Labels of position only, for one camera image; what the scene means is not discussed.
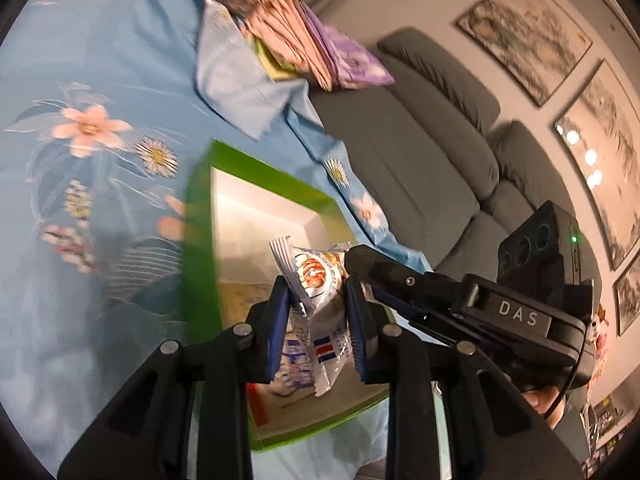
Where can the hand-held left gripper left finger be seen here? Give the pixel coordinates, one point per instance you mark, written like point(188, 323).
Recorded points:
point(280, 327)

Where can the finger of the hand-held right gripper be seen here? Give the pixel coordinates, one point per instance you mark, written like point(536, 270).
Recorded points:
point(425, 322)
point(395, 275)

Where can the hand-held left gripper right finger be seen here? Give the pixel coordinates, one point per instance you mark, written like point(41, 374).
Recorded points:
point(357, 332)

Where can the white snack packet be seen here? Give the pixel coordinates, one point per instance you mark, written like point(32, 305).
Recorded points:
point(315, 280)

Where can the green cardboard box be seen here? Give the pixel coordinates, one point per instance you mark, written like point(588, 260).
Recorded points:
point(200, 240)

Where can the person's right hand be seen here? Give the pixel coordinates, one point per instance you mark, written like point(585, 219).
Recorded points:
point(545, 402)

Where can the colourful toy figure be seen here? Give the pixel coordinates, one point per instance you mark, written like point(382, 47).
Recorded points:
point(599, 342)

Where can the small framed ink painting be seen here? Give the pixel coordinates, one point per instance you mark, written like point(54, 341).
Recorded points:
point(629, 300)

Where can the grey sofa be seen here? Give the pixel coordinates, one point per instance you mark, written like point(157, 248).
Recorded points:
point(400, 160)

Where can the tall framed ink painting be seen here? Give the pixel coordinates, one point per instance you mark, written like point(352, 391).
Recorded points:
point(610, 160)

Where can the blue floral tablecloth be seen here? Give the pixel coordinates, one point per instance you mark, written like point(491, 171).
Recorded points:
point(100, 310)

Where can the purple snack packet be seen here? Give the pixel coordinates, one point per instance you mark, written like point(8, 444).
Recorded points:
point(350, 57)

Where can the yellow-green snack packet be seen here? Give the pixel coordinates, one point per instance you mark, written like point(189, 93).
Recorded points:
point(272, 62)

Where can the stack of pink packets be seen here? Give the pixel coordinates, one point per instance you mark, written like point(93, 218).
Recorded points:
point(285, 25)

